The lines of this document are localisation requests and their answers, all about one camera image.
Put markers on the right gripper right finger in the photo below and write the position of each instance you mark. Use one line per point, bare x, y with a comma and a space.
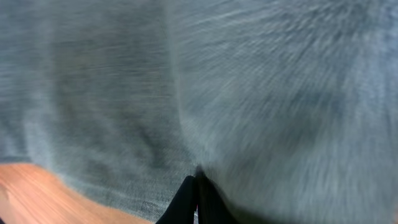
211, 207

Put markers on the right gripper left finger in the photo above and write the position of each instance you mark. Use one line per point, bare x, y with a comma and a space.
183, 205

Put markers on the light blue denim jeans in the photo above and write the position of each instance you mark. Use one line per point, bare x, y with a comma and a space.
288, 106

